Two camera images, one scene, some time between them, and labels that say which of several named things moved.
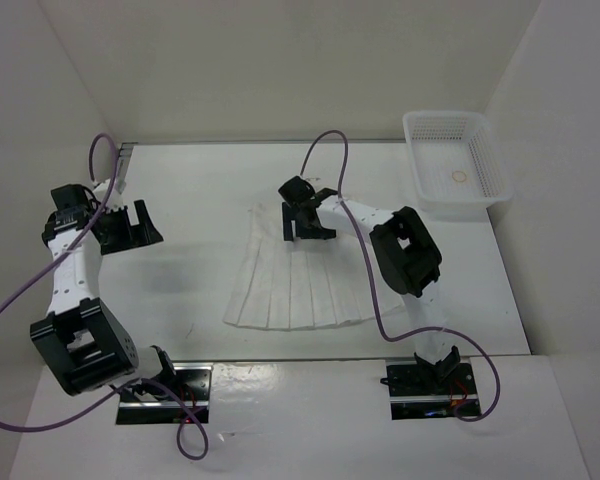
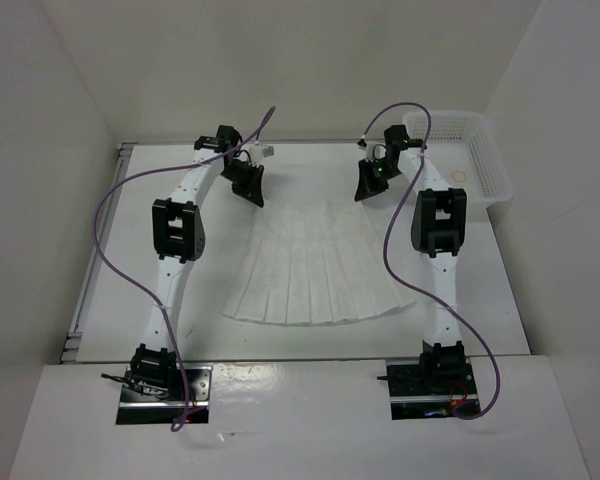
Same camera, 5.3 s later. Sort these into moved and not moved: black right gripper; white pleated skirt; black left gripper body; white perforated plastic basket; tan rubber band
Moved: black right gripper; black left gripper body
Not moved: tan rubber band; white pleated skirt; white perforated plastic basket
